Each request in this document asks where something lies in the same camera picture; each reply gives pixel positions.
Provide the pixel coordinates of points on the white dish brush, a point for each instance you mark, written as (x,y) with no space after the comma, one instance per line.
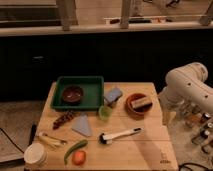
(108,138)

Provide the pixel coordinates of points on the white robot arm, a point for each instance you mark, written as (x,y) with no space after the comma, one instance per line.
(186,83)

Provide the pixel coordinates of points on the blue grey sponge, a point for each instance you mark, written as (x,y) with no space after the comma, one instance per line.
(113,95)

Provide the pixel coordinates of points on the small green cup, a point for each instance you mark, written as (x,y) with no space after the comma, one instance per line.
(104,112)

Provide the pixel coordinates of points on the green plastic tray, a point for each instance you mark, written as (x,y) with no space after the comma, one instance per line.
(93,88)

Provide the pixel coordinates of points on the dark brown bowl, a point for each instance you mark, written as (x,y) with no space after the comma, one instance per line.
(72,94)

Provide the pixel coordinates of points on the orange clay bowl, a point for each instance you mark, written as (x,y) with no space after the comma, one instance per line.
(140,112)

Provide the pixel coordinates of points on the grey folded cloth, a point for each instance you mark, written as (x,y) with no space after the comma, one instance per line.
(81,125)

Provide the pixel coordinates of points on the brown dried corn cob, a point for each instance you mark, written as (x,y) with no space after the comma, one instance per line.
(66,117)

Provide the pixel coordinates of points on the green chili pepper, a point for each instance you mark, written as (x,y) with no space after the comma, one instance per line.
(73,148)

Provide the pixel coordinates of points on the orange tomato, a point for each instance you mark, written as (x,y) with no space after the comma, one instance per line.
(79,157)

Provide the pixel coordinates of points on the black marker pen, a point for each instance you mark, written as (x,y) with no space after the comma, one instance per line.
(32,133)

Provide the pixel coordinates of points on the spice bottles on floor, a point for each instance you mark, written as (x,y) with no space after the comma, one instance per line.
(198,122)

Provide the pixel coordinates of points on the white round lid container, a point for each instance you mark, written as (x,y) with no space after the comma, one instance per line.
(35,154)

